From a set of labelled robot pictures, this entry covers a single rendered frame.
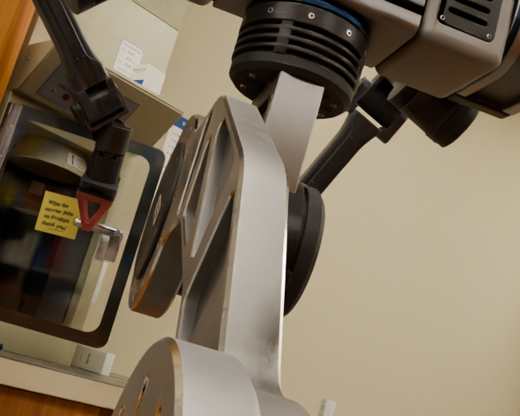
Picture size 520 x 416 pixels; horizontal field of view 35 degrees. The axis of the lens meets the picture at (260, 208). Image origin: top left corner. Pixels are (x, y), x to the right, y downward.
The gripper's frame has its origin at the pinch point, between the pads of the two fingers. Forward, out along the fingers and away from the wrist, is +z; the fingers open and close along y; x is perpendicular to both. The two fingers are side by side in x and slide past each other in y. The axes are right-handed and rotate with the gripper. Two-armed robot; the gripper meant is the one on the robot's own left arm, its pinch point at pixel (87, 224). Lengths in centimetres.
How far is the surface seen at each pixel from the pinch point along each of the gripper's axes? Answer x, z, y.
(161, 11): 0, -39, -40
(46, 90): -15.2, -19.2, -13.3
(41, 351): -1.6, 30.0, -6.5
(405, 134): 100, -22, -162
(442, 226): 131, 10, -171
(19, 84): -20.2, -18.8, -12.2
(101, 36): -9.5, -30.9, -28.9
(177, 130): 13, -7, -91
